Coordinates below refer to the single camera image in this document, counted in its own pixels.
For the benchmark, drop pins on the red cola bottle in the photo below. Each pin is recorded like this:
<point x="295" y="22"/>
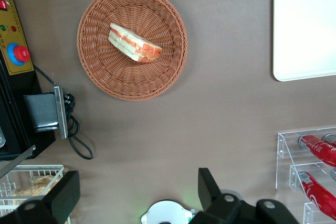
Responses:
<point x="317" y="195"/>
<point x="320" y="148"/>

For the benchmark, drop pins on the cream plastic tray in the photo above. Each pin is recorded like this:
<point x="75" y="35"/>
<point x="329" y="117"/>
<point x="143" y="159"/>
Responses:
<point x="304" y="30"/>

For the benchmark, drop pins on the triangular sandwich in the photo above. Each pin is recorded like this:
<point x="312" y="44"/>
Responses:
<point x="131" y="43"/>

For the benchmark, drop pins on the clear acrylic bottle rack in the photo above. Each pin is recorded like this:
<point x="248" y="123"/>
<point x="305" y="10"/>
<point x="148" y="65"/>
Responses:
<point x="284" y="142"/>

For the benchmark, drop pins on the red rocker switch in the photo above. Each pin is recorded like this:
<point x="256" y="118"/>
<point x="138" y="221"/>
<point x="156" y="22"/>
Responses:
<point x="2" y="4"/>

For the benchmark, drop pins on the round brown wicker basket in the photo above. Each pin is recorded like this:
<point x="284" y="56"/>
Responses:
<point x="105" y="77"/>

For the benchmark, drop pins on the yellow control panel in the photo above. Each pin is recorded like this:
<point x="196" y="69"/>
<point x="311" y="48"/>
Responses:
<point x="21" y="19"/>

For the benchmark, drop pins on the red emergency stop button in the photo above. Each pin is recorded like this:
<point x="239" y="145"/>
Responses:
<point x="21" y="53"/>

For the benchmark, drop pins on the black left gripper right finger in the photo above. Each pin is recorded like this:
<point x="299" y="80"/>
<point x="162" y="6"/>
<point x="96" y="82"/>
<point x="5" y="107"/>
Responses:
<point x="210" y="190"/>

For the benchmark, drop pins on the black box with metal plate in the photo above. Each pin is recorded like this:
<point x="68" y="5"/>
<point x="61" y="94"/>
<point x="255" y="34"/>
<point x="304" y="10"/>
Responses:
<point x="42" y="111"/>

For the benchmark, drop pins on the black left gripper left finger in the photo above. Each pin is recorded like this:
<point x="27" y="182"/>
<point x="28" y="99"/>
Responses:
<point x="65" y="192"/>

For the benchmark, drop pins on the bagged rice cracker snack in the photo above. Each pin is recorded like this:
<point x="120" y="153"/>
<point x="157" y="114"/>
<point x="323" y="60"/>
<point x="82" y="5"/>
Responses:
<point x="31" y="187"/>

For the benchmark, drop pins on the grey metal lever bar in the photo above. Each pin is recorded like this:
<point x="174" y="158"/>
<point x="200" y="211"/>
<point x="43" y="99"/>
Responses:
<point x="15" y="159"/>

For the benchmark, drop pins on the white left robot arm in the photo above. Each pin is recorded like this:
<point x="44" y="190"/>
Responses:
<point x="165" y="213"/>

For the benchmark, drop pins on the black sealing machine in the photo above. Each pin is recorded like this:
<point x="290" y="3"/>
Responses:
<point x="10" y="108"/>

